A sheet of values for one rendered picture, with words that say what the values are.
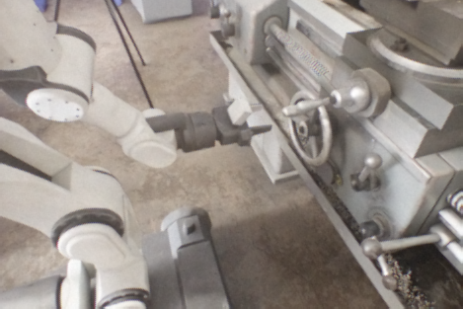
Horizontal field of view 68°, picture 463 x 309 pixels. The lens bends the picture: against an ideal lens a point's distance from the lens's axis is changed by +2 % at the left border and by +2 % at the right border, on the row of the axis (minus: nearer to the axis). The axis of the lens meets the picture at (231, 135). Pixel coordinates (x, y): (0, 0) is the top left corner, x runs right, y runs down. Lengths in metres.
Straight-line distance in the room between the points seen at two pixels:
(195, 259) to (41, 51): 0.90
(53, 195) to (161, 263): 0.62
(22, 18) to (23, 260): 1.29
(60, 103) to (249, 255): 1.10
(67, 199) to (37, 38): 0.35
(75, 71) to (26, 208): 0.32
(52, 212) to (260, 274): 0.88
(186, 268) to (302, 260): 0.50
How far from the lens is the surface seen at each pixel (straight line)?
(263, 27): 1.43
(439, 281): 1.11
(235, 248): 1.48
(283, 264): 1.46
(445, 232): 0.90
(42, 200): 0.75
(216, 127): 0.75
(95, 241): 0.78
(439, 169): 0.76
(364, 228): 0.88
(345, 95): 0.73
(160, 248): 1.30
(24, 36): 0.49
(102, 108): 0.61
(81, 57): 0.56
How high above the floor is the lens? 1.26
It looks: 40 degrees down
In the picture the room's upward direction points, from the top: 1 degrees clockwise
